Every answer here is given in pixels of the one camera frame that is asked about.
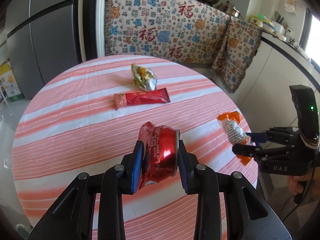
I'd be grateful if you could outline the patterned fu blanket large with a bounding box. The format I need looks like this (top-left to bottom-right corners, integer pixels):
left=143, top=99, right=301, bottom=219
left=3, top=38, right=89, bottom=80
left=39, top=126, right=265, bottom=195
left=105, top=0, right=232, bottom=68

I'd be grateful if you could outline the yellow green crumpled wrapper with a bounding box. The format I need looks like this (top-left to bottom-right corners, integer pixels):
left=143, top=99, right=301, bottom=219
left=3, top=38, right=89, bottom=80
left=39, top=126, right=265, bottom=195
left=131, top=63, right=157, bottom=92

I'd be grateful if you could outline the grey refrigerator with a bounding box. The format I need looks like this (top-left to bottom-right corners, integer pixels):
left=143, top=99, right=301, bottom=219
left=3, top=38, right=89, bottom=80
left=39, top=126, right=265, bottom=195
left=5, top=0, right=81, bottom=99

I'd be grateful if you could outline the right hand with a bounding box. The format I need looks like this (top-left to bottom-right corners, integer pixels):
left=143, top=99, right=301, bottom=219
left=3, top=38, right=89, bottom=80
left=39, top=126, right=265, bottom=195
left=287, top=167, right=320, bottom=197

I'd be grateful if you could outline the yellow cardboard box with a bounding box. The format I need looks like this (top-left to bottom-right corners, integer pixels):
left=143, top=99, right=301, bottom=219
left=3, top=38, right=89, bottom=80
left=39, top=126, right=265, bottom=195
left=0, top=62, right=24, bottom=102

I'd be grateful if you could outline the orange silver snack wrapper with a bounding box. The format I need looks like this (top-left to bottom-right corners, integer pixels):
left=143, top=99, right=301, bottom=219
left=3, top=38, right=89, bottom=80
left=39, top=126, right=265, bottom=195
left=216, top=111, right=253, bottom=166

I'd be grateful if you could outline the red snack bar wrapper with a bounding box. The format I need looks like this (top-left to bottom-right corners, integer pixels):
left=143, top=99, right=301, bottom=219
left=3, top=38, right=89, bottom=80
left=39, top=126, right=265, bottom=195
left=113, top=88, right=171, bottom=110

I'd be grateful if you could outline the orange striped tablecloth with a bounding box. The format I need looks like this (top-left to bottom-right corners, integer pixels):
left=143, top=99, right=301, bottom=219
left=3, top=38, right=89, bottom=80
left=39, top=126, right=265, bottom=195
left=12, top=55, right=258, bottom=225

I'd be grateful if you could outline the steel pot with lid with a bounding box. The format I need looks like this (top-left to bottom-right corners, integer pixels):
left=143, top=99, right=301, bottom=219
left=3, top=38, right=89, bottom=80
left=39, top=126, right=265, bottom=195
left=217, top=4, right=243, bottom=18

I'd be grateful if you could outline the crushed red can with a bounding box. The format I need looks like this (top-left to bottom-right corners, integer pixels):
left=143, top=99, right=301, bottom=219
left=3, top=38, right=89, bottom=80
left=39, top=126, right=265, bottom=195
left=138, top=122, right=180, bottom=189

